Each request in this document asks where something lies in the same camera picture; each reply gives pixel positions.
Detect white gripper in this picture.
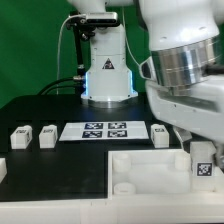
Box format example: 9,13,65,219
145,75,224,167

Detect white square tabletop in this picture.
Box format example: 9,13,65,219
108,149,224,198

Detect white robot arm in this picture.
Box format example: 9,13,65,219
67,0,224,168

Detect white sheet with tags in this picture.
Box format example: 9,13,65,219
59,121,149,141

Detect white left fence piece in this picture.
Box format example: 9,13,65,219
0,158,7,183

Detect white front rail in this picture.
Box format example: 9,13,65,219
0,194,224,224

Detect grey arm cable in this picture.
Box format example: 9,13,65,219
123,6,148,68

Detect black base cables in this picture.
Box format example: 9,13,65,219
37,77,86,96

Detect black camera stand pole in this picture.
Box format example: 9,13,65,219
73,23,85,87

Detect black camera on stand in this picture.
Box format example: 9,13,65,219
67,12,120,27

